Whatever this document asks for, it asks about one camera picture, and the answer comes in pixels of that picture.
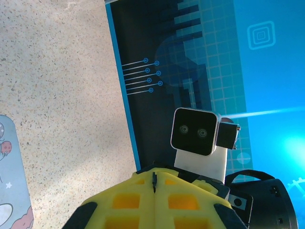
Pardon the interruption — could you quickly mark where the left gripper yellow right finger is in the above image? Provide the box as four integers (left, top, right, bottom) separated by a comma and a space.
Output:
154, 167, 248, 229

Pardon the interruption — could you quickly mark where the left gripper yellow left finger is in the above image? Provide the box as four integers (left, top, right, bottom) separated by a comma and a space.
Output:
62, 166, 157, 229

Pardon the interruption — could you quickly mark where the blue pink cartoon tin box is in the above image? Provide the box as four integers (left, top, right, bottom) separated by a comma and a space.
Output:
0, 114, 35, 229

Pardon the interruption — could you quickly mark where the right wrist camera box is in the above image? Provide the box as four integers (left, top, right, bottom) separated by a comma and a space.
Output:
170, 107, 241, 184

